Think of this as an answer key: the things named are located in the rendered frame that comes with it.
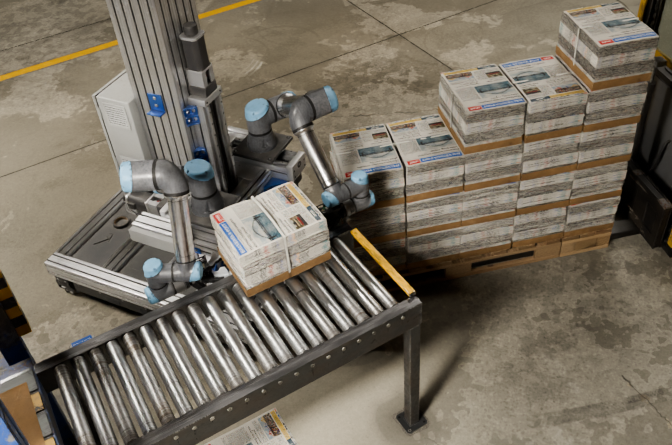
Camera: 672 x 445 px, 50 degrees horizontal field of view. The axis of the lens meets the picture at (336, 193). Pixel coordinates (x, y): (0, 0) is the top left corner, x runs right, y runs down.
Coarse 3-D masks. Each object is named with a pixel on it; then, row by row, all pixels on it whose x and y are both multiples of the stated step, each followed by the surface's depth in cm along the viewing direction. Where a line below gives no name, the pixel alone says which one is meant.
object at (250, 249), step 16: (224, 208) 283; (240, 208) 283; (224, 224) 276; (240, 224) 275; (256, 224) 275; (224, 240) 274; (240, 240) 269; (256, 240) 268; (272, 240) 268; (224, 256) 289; (240, 256) 263; (256, 256) 267; (272, 256) 271; (240, 272) 274; (256, 272) 272; (272, 272) 277
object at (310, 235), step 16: (272, 192) 289; (288, 192) 288; (272, 208) 282; (288, 208) 281; (304, 208) 280; (288, 224) 274; (304, 224) 273; (320, 224) 275; (304, 240) 276; (320, 240) 281; (304, 256) 282
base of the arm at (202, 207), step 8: (216, 192) 312; (192, 200) 312; (200, 200) 309; (208, 200) 310; (216, 200) 312; (192, 208) 314; (200, 208) 311; (208, 208) 312; (216, 208) 313; (200, 216) 313; (208, 216) 313
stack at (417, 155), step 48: (336, 144) 346; (384, 144) 344; (432, 144) 341; (528, 144) 337; (576, 144) 344; (384, 192) 336; (480, 192) 349; (528, 192) 357; (432, 240) 364; (480, 240) 372
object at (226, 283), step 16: (352, 240) 308; (208, 288) 283; (224, 288) 283; (176, 304) 278; (144, 320) 272; (192, 320) 283; (96, 336) 268; (112, 336) 268; (160, 336) 279; (64, 352) 263; (80, 352) 263; (48, 368) 258; (48, 384) 262
